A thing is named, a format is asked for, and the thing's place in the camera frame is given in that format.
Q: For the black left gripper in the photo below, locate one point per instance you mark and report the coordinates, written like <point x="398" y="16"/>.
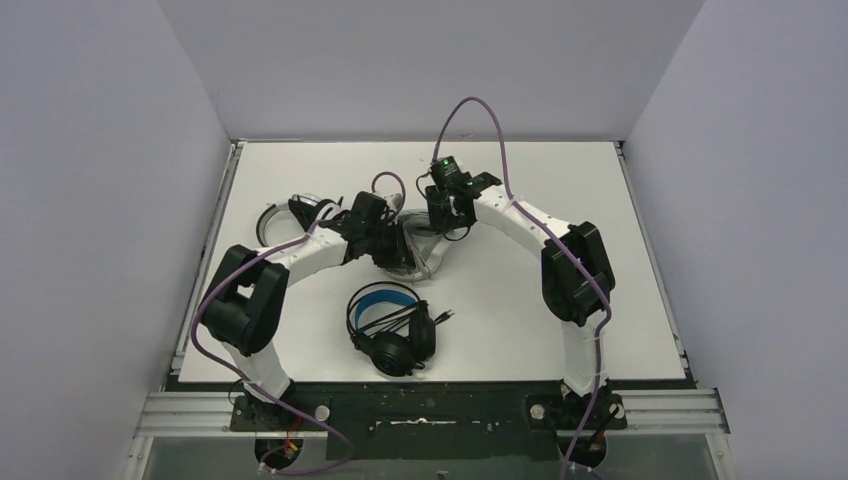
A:
<point x="395" y="248"/>

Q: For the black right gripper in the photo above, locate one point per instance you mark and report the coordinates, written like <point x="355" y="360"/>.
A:
<point x="440" y="223"/>

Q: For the grey white headphones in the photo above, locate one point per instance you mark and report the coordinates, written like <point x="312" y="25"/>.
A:
<point x="428" y="247"/>

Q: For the black headphones with blue band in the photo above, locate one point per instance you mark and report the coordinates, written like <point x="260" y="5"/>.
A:
<point x="391" y="324"/>

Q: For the white and black headphones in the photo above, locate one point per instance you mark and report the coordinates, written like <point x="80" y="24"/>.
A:
<point x="305" y="208"/>

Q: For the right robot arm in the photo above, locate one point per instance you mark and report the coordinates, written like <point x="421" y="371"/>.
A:
<point x="576" y="275"/>

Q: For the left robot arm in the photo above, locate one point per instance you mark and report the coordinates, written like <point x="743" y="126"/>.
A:
<point x="243" y="304"/>

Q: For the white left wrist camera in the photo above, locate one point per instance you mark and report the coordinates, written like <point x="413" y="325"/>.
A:
<point x="395" y="202"/>

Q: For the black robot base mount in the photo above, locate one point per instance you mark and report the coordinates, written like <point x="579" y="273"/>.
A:
<point x="433" y="420"/>

